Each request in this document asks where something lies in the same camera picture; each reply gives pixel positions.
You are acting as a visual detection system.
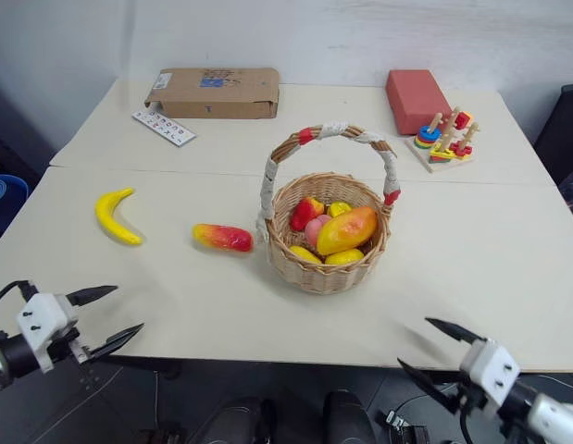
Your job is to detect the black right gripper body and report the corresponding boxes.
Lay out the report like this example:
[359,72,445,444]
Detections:
[445,368,491,413]

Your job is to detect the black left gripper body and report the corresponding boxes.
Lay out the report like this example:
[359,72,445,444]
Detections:
[45,325,92,367]

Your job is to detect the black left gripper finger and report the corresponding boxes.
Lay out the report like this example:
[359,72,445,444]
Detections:
[65,285,118,307]
[84,323,145,365]

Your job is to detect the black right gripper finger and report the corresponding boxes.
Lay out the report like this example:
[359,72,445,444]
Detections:
[396,356,459,416]
[424,316,481,346]

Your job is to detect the yellow plastic toy piece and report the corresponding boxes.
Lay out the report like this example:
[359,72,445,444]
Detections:
[326,201,354,220]

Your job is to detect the red apple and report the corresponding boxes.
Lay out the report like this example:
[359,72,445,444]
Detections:
[289,196,326,232]

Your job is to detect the black device under table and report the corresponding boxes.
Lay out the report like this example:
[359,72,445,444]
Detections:
[376,405,431,444]

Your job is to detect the yellow toy banana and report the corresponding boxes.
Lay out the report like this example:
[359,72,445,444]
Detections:
[94,187,144,247]

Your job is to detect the dark rounded shape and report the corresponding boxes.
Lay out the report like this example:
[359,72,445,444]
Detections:
[191,396,279,444]
[322,389,378,444]

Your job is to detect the blue plastic bin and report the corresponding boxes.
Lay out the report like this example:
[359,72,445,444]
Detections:
[0,174,30,233]

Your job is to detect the yellow toy lemon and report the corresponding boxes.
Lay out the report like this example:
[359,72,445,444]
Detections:
[324,248,366,266]
[288,244,324,266]

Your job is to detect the red and yellow toy mango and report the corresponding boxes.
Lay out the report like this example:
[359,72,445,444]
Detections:
[192,223,255,253]

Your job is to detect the large orange yellow toy mango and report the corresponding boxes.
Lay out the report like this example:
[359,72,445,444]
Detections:
[316,205,379,256]

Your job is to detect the wooden peg stacking toy board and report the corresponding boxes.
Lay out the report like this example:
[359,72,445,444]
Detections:
[404,105,481,175]

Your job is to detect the pink toy peach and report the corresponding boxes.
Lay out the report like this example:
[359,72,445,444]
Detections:
[305,214,332,245]

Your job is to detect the white printed card strip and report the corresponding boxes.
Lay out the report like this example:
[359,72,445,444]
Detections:
[131,109,197,149]

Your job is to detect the dark patterned cloth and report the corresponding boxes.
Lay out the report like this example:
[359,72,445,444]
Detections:
[557,166,573,233]

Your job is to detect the red rectangular box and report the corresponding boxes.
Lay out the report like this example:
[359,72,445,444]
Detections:
[385,68,454,136]

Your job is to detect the brown cardboard box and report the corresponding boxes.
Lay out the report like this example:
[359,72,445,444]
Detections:
[143,68,280,120]

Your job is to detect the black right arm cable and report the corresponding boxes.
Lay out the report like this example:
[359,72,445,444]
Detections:
[457,401,475,444]

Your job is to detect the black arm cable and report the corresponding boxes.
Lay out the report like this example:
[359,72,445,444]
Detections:
[0,279,38,316]
[457,401,475,444]

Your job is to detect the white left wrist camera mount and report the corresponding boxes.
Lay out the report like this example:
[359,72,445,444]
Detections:
[16,291,80,374]

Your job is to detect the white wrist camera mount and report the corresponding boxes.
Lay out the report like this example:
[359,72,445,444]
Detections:
[16,291,80,374]
[458,338,521,409]

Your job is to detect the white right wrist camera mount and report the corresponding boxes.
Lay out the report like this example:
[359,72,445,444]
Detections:
[458,338,521,409]

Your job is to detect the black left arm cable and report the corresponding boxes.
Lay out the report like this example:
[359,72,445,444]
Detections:
[0,279,38,316]

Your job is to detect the wicker basket with taped handle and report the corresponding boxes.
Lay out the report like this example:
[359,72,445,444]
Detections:
[255,120,403,296]

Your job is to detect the blue red yellow ring stack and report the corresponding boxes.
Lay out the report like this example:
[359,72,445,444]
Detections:
[415,125,442,151]

